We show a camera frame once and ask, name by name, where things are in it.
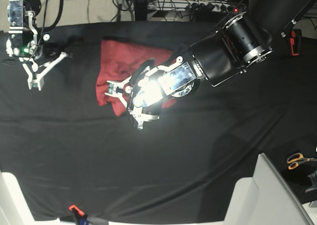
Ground red long-sleeve shirt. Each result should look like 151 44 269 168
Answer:
96 40 172 116

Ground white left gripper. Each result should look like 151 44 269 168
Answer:
105 76 163 129

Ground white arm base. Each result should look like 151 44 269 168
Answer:
223 153 316 225
0 171 60 225

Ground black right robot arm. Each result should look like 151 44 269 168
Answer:
4 0 69 91

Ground orange black clamp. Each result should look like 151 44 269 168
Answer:
289 29 302 56

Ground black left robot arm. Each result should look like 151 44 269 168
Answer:
106 0 313 129

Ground yellow-handled scissors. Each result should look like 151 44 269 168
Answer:
286 153 317 170

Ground white power strip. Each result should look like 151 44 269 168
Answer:
191 1 235 13

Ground orange blue front clamp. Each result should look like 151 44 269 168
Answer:
68 204 90 225

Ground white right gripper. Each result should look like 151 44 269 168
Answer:
21 52 70 91

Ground black table cloth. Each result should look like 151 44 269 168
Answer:
0 22 317 224

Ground black stand pole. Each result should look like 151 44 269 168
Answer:
133 0 151 21

